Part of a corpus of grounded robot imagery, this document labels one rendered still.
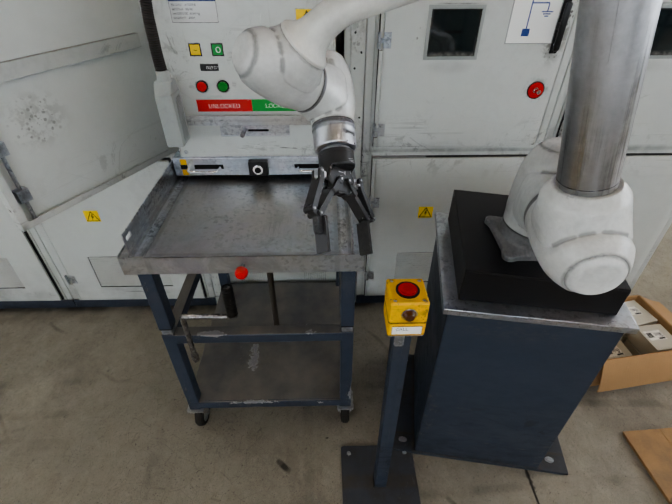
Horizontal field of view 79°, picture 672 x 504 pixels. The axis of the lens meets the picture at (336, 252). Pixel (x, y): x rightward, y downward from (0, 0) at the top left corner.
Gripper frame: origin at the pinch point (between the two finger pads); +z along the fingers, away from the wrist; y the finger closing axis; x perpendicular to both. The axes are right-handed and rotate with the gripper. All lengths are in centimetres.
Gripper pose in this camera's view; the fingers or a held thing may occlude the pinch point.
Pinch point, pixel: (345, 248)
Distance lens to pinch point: 83.1
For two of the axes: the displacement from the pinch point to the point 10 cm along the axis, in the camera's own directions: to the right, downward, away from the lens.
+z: 1.0, 9.9, -1.3
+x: -7.5, 1.6, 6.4
